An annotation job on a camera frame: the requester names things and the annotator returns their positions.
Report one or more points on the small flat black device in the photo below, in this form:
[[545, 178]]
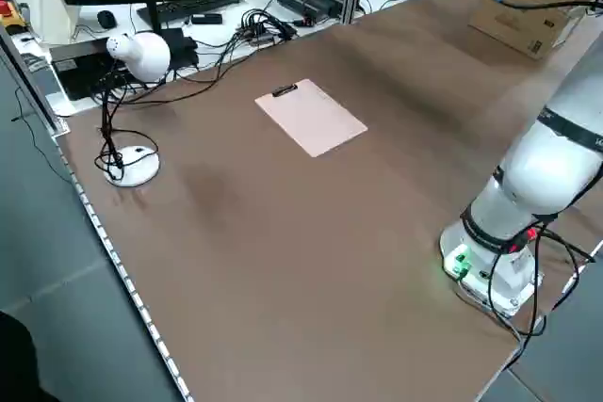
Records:
[[206, 19]]

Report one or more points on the black computer mouse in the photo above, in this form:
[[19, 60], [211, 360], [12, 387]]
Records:
[[106, 19]]

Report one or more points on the white desk lamp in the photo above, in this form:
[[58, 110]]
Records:
[[146, 56]]

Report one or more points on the black keyboard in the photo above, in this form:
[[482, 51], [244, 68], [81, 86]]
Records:
[[198, 2]]

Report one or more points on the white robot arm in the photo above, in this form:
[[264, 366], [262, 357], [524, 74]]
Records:
[[542, 171]]

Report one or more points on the pink clipboard with black clip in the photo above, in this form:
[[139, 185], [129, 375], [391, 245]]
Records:
[[311, 119]]

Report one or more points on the brown cardboard box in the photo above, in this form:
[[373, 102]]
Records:
[[513, 20]]

